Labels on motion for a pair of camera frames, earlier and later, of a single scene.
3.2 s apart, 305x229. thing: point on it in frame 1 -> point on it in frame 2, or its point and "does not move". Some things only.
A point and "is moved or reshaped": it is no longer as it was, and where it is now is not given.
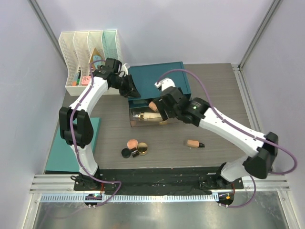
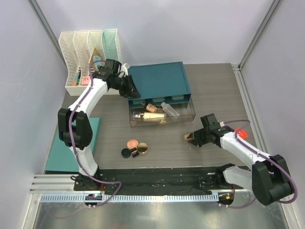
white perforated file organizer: x=76 y=48 does not move
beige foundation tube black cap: x=195 y=143 is moved or reshaped
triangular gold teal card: x=96 y=56 does not move
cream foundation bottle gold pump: x=149 y=115 does not move
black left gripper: x=131 y=90 does not move
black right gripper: x=161 y=106 -> x=197 y=141
